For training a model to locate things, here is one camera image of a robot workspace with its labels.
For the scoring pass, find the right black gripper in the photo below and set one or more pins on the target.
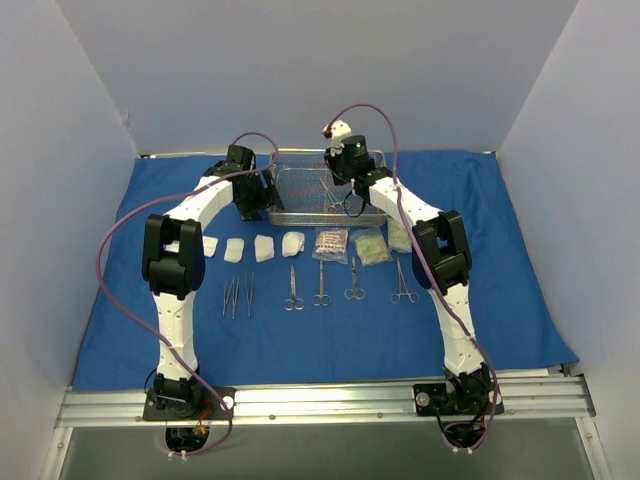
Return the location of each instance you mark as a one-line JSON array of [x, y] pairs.
[[335, 167]]

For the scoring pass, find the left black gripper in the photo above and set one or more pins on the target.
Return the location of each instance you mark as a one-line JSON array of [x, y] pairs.
[[257, 195]]

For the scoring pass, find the steel forceps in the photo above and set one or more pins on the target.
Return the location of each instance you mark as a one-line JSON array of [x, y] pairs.
[[332, 203]]

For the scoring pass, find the steel mesh instrument tray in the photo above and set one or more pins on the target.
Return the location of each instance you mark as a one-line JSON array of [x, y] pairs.
[[296, 174]]

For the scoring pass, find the white gauze roll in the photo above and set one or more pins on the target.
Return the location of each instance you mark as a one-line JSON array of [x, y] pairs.
[[293, 243], [264, 248]]

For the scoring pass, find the white gauze pad front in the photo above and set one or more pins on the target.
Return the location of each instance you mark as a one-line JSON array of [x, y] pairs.
[[234, 250]]

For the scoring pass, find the white gauze pad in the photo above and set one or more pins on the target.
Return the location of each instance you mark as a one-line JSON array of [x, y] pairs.
[[172, 247], [209, 245], [234, 250]]

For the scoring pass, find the peach gauze pack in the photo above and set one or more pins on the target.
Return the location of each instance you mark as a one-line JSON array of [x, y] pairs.
[[331, 245]]

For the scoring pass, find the green paper packet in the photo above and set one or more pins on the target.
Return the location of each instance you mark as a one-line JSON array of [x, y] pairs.
[[371, 246]]

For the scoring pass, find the cream gauze pack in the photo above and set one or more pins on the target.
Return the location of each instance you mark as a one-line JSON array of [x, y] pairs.
[[398, 238]]

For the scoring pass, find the steel tweezers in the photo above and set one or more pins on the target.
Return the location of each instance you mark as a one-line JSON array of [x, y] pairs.
[[249, 291], [227, 291], [234, 293]]

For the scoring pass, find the blue surgical drape cloth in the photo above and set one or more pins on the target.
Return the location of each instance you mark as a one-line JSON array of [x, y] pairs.
[[350, 340]]

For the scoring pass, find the steel surgical scissors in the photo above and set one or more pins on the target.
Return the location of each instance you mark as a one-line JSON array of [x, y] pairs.
[[354, 292]]

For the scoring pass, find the straight steel scissors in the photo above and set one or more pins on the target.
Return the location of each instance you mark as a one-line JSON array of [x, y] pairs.
[[321, 299]]

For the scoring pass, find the steel hemostat clamp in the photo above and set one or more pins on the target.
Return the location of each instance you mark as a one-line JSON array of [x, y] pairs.
[[402, 290]]

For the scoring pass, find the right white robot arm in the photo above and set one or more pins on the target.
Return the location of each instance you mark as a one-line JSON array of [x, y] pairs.
[[440, 253]]

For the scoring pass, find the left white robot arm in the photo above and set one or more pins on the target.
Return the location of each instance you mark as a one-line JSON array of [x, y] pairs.
[[174, 263]]

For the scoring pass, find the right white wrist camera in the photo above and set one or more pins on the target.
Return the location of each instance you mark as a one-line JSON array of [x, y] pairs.
[[336, 132]]

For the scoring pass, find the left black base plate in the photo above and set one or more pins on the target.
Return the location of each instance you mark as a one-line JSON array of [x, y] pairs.
[[201, 404]]

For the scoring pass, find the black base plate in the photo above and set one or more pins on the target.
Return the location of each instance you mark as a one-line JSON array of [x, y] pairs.
[[201, 404], [451, 399]]

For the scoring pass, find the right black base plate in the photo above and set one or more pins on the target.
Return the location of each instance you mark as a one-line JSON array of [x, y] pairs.
[[451, 399]]

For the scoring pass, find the aluminium front rail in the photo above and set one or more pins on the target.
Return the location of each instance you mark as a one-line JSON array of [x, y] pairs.
[[383, 402]]

